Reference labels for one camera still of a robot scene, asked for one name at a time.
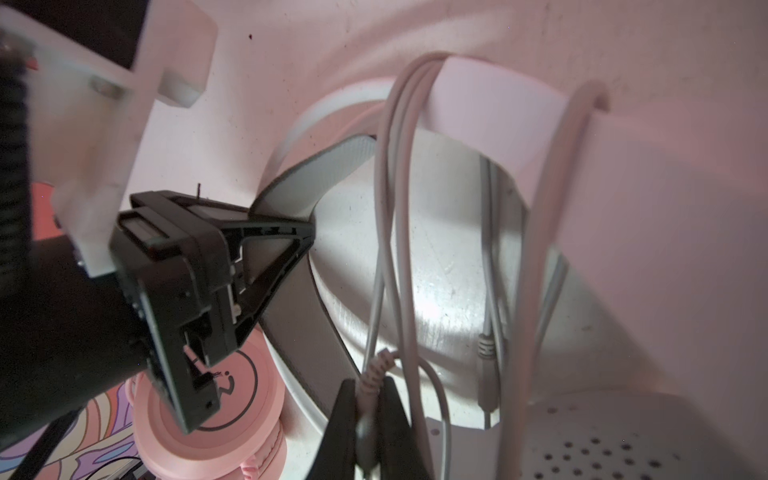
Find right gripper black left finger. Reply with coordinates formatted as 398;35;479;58
305;379;357;480

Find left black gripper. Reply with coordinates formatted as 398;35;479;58
110;192;316;434

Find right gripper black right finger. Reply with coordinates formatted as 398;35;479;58
376;376;430;480

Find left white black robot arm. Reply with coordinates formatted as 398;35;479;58
1;1;315;448

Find pink cat-ear headphones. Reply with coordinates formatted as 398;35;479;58
125;329;287;479

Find grey white headphone cable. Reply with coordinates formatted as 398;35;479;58
356;52;571;480

